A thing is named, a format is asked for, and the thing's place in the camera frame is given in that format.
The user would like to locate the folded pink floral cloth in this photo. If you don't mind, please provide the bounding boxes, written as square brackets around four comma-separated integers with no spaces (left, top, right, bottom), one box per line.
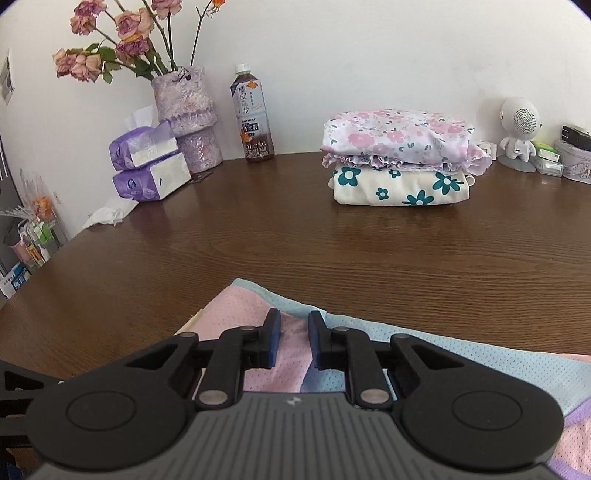
[321,109,491,176]

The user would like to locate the pink blue purple mesh shirt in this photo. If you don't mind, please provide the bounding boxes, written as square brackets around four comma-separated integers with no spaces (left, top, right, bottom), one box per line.
[173,278,591,480]

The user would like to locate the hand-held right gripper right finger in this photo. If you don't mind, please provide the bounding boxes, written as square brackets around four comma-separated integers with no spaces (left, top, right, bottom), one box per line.
[308,310,463,411]

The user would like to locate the tea bottle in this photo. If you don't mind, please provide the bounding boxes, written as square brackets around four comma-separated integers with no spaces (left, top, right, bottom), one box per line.
[230,64,274,162]

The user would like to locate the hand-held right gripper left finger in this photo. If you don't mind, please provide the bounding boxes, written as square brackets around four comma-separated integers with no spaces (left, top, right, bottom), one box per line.
[124,308,282,411]

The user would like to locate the wall poster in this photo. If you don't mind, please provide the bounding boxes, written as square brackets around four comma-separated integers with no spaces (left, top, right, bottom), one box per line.
[0,48,16,106]

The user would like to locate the small black box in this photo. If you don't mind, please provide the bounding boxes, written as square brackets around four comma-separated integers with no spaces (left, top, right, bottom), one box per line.
[561,124,591,151]

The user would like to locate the lilac textured vase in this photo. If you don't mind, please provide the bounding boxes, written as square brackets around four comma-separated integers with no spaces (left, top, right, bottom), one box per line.
[151,66,223,174]

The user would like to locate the loose white tissue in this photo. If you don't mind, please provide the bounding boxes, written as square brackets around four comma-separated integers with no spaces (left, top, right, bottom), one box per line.
[82,199,139,230]

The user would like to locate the folded white teal-flower cloth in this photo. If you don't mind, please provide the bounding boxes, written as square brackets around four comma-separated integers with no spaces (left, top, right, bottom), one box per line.
[328,164,476,207]

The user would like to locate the dried pink rose bouquet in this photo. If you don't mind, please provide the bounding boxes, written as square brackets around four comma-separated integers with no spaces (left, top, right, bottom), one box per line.
[52,0,227,84]

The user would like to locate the opened purple tissue pack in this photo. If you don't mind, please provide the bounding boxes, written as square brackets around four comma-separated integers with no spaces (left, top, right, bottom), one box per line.
[109,105,179,171]

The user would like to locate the white robot-shaped speaker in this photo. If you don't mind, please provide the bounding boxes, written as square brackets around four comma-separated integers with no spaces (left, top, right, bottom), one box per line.
[497,97,540,174]

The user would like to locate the cluttered storage rack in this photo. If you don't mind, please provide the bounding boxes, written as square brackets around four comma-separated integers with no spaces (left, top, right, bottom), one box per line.
[0,168,63,298]

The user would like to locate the small green white box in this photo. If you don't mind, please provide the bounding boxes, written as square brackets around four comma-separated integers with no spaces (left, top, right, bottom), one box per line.
[536,143,564,178]

